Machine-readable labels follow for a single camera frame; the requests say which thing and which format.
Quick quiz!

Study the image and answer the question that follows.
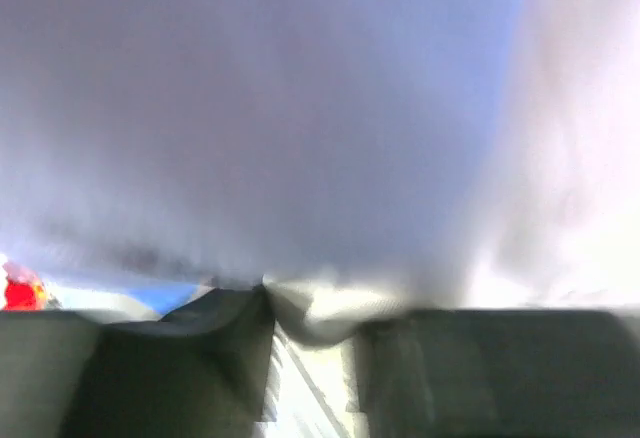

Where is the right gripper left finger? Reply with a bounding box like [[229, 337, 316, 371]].
[[1, 287, 275, 437]]

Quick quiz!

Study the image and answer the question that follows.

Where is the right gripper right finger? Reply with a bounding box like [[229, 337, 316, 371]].
[[354, 309, 639, 437]]

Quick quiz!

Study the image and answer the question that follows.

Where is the pink cartoon pillowcase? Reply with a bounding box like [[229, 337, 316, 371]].
[[1, 0, 639, 340]]

